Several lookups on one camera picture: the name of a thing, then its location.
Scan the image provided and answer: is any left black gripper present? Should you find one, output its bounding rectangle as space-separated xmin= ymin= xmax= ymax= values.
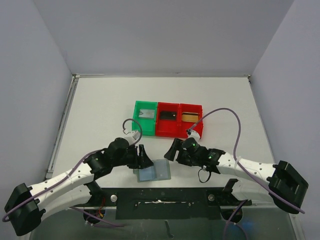
xmin=112 ymin=144 xmax=153 ymax=169

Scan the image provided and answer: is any green card holder wallet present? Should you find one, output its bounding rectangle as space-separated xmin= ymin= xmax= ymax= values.
xmin=133 ymin=159 xmax=171 ymax=183

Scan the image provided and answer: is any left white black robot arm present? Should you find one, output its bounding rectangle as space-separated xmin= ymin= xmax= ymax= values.
xmin=2 ymin=137 xmax=154 ymax=236

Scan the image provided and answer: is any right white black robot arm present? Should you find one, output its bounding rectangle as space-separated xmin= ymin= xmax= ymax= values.
xmin=164 ymin=137 xmax=309 ymax=214

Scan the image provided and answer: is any black card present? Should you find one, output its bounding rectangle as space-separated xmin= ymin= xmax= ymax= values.
xmin=159 ymin=111 xmax=177 ymax=121

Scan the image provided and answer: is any silver grey card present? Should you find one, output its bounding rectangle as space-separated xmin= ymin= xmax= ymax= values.
xmin=138 ymin=109 xmax=156 ymax=119

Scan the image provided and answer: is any right red plastic bin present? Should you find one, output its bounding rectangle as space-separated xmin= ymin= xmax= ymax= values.
xmin=178 ymin=103 xmax=203 ymax=139

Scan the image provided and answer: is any red plastic bin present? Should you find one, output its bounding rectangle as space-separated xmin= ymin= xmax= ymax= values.
xmin=155 ymin=102 xmax=180 ymax=138
xmin=178 ymin=103 xmax=203 ymax=139

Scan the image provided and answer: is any middle red plastic bin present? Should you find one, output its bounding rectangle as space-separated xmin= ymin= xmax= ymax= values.
xmin=155 ymin=102 xmax=180 ymax=138

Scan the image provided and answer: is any green plastic bin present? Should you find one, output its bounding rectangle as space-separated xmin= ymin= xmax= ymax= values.
xmin=132 ymin=101 xmax=158 ymax=137

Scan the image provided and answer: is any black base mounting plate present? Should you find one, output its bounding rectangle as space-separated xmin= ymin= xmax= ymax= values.
xmin=78 ymin=187 xmax=240 ymax=220

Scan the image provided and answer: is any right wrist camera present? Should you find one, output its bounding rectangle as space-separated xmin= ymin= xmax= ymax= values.
xmin=186 ymin=129 xmax=201 ymax=141

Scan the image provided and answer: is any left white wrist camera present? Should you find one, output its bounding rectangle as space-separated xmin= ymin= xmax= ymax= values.
xmin=123 ymin=128 xmax=141 ymax=145

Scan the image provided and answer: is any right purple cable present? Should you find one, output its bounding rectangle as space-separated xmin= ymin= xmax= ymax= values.
xmin=186 ymin=107 xmax=306 ymax=240

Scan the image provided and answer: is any purple cable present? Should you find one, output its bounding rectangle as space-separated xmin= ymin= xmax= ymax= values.
xmin=186 ymin=107 xmax=306 ymax=240
xmin=1 ymin=118 xmax=143 ymax=228

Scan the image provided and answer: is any left aluminium side rail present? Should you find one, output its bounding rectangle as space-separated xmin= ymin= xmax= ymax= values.
xmin=44 ymin=74 xmax=80 ymax=180

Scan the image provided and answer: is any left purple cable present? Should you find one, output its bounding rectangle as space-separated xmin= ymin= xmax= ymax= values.
xmin=1 ymin=118 xmax=143 ymax=228

